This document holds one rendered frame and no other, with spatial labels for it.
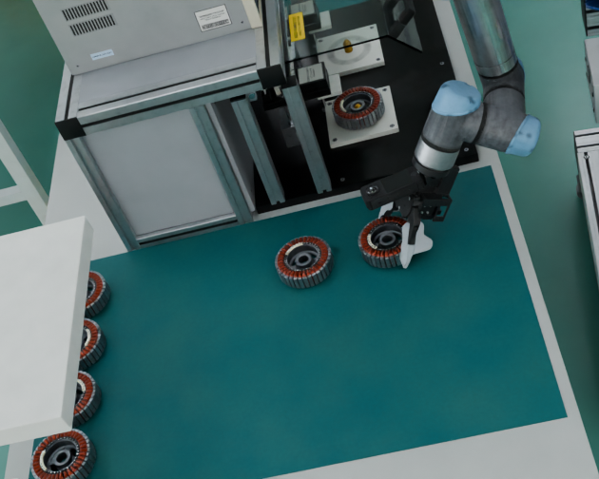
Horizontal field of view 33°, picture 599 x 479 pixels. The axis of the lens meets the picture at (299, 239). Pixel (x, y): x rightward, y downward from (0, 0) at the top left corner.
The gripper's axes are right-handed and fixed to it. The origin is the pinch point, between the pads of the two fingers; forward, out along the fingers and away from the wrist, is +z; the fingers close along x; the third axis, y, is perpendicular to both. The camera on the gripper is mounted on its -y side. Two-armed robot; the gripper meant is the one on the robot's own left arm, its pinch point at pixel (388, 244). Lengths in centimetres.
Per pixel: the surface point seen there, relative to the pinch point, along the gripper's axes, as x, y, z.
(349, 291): -6.4, -8.7, 6.4
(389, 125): 30.0, 9.2, -7.8
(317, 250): 3.8, -12.5, 4.9
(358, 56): 57, 11, -9
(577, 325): 19, 77, 43
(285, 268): 2.1, -18.7, 8.1
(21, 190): 137, -49, 94
